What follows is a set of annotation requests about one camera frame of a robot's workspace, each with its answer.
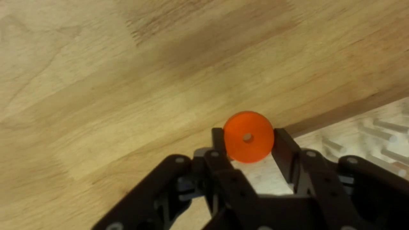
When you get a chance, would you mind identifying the orange ring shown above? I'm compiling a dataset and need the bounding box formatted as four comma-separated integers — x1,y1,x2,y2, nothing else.
222,110,276,165

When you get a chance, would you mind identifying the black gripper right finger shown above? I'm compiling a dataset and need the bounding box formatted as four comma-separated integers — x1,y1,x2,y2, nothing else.
272,128,301,184

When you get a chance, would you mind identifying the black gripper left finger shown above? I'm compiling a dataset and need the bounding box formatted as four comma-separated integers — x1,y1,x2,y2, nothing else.
211,128,231,161

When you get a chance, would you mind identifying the wooden peg stand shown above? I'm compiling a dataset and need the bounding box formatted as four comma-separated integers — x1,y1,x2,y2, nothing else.
232,97,409,194

